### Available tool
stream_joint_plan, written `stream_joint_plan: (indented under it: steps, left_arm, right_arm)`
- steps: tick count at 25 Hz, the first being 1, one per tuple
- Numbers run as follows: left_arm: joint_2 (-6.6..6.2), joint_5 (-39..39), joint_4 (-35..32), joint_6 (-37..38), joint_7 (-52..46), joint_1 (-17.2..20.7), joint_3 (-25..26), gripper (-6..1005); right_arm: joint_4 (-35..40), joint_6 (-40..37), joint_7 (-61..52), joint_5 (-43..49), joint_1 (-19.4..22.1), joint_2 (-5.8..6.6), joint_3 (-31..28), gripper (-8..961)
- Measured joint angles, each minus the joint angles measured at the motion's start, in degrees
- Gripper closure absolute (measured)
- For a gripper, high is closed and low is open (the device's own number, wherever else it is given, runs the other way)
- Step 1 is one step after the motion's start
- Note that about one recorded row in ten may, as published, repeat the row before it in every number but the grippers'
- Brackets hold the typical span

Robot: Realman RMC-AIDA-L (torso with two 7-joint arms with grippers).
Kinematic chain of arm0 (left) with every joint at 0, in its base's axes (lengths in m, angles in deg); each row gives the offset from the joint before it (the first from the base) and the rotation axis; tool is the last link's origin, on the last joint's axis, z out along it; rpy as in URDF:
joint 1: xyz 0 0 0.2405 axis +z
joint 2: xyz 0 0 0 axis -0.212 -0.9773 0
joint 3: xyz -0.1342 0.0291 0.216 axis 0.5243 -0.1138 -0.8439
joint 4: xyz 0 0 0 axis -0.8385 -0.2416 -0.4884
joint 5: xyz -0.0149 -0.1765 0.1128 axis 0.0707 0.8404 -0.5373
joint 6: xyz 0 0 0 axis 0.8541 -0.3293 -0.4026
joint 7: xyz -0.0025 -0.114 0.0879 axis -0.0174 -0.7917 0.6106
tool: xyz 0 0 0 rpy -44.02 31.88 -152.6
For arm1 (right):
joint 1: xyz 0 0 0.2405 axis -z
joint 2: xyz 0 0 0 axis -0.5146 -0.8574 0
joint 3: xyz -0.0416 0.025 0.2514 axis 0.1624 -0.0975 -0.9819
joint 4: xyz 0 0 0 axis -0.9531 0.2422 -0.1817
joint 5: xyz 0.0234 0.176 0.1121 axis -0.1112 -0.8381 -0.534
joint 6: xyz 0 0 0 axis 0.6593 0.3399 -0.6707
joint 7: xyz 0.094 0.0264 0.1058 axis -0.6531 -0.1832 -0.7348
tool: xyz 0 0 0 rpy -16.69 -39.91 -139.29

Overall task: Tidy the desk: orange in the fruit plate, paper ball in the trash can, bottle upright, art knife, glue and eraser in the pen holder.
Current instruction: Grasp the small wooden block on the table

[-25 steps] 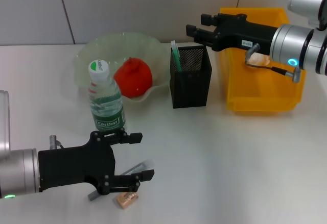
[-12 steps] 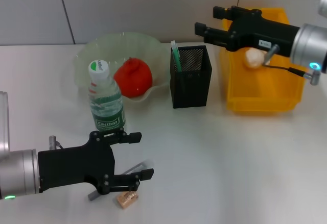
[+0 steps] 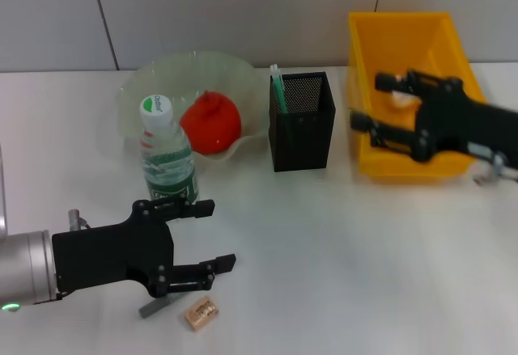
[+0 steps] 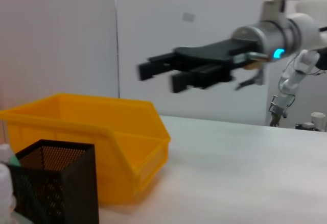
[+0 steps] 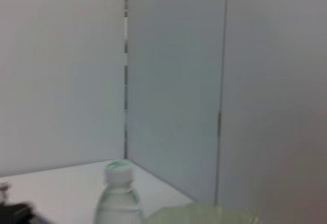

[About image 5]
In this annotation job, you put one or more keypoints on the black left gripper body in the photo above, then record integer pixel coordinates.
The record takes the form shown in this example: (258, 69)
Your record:
(15, 215)

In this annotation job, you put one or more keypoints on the clear green-label water bottle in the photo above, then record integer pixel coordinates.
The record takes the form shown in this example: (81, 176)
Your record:
(117, 201)

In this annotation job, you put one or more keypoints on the green glass fruit plate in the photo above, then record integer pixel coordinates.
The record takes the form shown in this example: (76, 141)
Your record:
(204, 215)

